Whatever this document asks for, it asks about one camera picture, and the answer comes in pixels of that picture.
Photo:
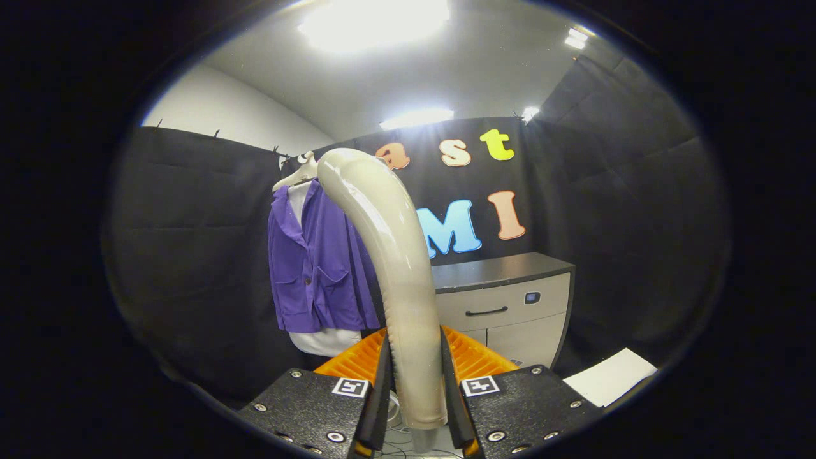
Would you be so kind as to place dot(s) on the large ceiling light panel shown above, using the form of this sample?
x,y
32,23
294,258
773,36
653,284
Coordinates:
x,y
373,22

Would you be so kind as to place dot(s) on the purple jacket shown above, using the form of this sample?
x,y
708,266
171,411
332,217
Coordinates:
x,y
319,274

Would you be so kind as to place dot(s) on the white inner garment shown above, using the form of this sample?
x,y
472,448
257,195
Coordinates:
x,y
328,343

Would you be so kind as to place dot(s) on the grey cabinet with dark top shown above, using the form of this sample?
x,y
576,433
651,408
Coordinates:
x,y
510,299

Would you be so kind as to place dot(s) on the white plastic clothes hanger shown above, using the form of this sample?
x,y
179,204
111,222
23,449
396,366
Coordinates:
x,y
299,172

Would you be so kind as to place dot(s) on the double ceiling light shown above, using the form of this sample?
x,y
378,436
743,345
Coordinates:
x,y
576,38

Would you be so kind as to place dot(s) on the small ceiling light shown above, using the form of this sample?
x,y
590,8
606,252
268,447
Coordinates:
x,y
530,113

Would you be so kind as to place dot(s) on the long ceiling light strip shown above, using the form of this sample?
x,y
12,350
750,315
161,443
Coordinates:
x,y
417,118

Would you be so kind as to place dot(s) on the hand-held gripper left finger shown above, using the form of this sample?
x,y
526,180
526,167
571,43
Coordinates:
x,y
319,408

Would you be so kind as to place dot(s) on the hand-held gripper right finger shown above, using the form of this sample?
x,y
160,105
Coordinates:
x,y
523,408

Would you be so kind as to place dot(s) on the white flat sheet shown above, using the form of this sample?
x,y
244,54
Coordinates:
x,y
612,379

